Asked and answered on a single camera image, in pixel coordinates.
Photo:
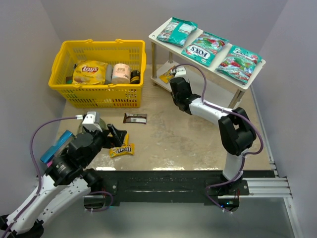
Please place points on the black and yellow can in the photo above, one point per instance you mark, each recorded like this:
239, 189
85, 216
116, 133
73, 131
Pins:
135, 77

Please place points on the green round melon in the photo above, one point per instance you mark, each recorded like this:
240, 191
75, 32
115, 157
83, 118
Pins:
102, 124

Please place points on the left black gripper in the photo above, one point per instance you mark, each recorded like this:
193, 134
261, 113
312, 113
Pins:
110, 138

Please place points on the teal candy bag back side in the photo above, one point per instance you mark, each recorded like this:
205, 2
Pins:
177, 31

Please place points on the grey pouch in basket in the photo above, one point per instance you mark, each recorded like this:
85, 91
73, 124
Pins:
108, 76

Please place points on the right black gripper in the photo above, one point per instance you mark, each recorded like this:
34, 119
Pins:
177, 83

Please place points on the yellow plastic shopping basket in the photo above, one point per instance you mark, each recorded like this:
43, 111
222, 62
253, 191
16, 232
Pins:
129, 52

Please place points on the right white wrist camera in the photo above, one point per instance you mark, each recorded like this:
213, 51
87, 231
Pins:
179, 71

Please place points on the pink cylindrical container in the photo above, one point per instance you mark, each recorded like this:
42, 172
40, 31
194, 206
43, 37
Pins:
121, 74

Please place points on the Fox's mint blossom candy bag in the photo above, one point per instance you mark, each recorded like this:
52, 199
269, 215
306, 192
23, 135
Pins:
205, 48

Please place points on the yellow Lays chips bag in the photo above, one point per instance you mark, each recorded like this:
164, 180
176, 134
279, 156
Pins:
89, 72

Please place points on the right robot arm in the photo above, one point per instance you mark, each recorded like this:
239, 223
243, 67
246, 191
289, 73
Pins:
237, 136

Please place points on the brown chocolate bar wrapper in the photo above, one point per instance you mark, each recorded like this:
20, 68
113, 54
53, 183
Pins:
135, 118

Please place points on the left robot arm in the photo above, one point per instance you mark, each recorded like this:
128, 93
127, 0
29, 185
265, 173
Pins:
65, 180

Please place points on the yellow M&M's bag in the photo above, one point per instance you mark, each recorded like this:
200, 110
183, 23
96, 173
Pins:
167, 76
123, 150
126, 139

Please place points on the white two-tier shelf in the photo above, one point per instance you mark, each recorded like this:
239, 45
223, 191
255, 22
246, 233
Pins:
221, 89

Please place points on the blue box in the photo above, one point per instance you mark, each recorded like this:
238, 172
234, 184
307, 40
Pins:
58, 147

